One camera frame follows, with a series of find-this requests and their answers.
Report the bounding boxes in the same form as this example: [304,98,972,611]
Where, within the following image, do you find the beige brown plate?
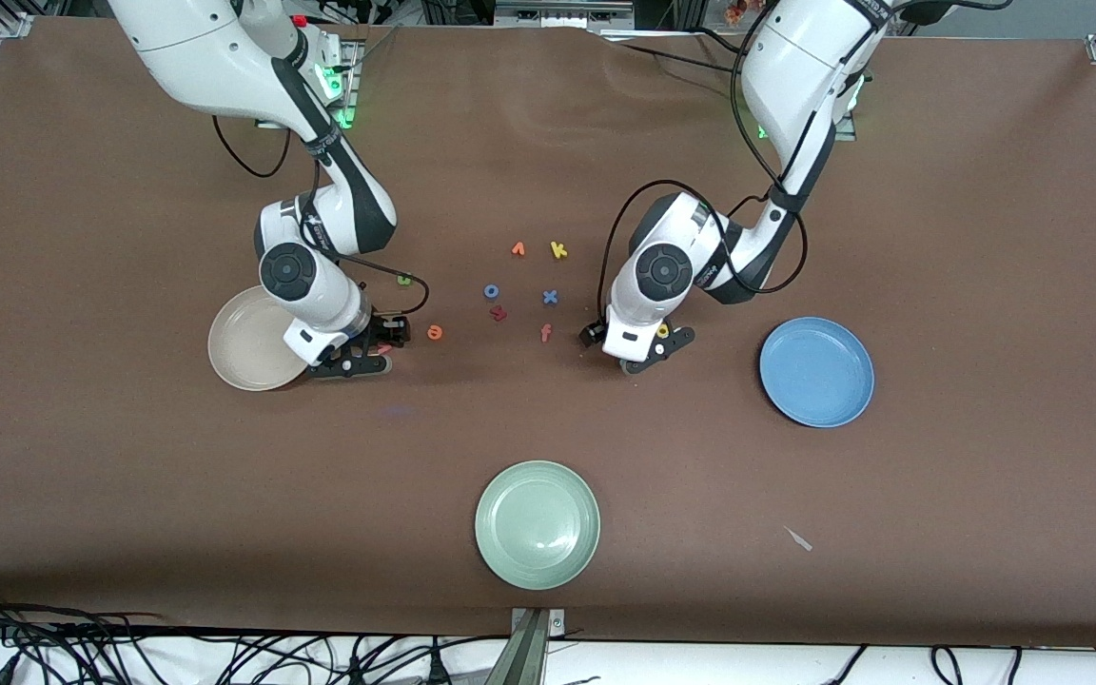
[207,285,311,392]

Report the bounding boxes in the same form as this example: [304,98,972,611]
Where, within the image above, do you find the brown table cover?
[0,19,1096,650]

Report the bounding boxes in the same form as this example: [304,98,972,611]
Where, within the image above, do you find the pale green plate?
[475,460,601,591]

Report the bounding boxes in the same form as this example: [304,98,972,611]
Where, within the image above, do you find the blue plate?
[759,317,875,428]

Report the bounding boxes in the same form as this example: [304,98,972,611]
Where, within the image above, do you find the dark equipment rack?
[420,0,636,29]

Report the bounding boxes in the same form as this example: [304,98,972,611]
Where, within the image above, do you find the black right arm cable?
[213,114,431,317]

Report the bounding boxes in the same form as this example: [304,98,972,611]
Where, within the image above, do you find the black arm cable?
[213,114,431,317]
[596,0,1015,324]

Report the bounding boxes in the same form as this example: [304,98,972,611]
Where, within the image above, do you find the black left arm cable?
[596,0,1015,324]

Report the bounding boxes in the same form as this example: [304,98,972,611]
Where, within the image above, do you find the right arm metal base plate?
[315,38,362,130]

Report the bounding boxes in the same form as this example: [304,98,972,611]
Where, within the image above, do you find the black cable lying on table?
[600,30,744,79]

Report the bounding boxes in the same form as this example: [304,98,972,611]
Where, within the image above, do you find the aluminium bracket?
[486,607,568,685]

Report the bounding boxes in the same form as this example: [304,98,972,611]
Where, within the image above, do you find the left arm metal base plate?
[833,76,859,142]

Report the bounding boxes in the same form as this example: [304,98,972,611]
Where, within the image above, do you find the black cable bundle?
[0,585,511,685]

